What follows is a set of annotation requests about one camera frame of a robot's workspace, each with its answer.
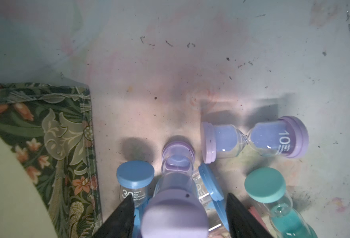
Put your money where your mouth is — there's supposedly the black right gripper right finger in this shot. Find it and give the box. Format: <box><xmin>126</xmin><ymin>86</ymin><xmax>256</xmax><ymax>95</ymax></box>
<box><xmin>226</xmin><ymin>193</ymin><xmax>273</xmax><ymax>238</ymax></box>

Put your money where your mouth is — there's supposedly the teal hourglass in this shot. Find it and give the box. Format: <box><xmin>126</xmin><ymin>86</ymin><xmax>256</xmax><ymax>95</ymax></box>
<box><xmin>244</xmin><ymin>167</ymin><xmax>317</xmax><ymax>238</ymax></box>

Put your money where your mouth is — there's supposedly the blue hourglass right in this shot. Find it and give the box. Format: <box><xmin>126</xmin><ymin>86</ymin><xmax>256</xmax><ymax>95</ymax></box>
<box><xmin>192</xmin><ymin>163</ymin><xmax>230</xmax><ymax>238</ymax></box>

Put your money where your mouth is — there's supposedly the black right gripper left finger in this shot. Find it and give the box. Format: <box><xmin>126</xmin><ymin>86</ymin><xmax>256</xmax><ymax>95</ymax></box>
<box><xmin>93</xmin><ymin>195</ymin><xmax>135</xmax><ymax>238</ymax></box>

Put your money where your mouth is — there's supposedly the cream canvas tote bag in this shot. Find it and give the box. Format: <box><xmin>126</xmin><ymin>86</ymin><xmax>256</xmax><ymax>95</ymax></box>
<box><xmin>0</xmin><ymin>83</ymin><xmax>102</xmax><ymax>238</ymax></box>

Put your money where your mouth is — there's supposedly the blue hourglass left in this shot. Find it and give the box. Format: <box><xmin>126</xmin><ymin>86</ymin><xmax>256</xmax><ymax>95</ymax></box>
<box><xmin>116</xmin><ymin>161</ymin><xmax>155</xmax><ymax>238</ymax></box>

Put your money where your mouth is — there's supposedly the blue hourglass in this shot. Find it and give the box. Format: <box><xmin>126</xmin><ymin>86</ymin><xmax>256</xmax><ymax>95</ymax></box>
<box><xmin>192</xmin><ymin>163</ymin><xmax>230</xmax><ymax>238</ymax></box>
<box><xmin>116</xmin><ymin>161</ymin><xmax>155</xmax><ymax>238</ymax></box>

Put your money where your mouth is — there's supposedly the purple hourglass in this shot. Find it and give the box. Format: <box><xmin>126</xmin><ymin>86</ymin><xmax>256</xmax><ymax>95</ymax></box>
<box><xmin>141</xmin><ymin>141</ymin><xmax>209</xmax><ymax>238</ymax></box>
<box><xmin>201</xmin><ymin>116</ymin><xmax>309</xmax><ymax>164</ymax></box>

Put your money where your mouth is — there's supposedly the pink hourglass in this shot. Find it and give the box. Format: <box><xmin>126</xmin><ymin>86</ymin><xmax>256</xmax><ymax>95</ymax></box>
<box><xmin>248</xmin><ymin>206</ymin><xmax>269</xmax><ymax>231</ymax></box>

